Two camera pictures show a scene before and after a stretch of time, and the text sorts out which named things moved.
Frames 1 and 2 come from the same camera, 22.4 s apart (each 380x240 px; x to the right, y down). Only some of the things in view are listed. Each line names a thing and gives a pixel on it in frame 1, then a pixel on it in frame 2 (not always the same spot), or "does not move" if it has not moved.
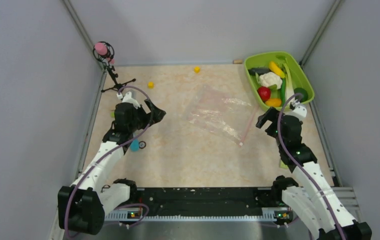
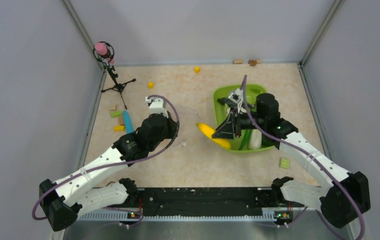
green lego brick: x=282 y=165 does not move
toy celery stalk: x=289 y=91 to x=255 y=139
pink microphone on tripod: x=104 y=52 does not move
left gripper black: x=157 y=115 to x=173 y=126
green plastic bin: x=300 y=79 to x=221 y=111
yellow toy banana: x=276 y=69 to x=208 y=132
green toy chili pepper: x=283 y=91 to x=247 y=135
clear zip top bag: x=222 y=113 to x=188 y=116
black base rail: x=203 y=204 does not move
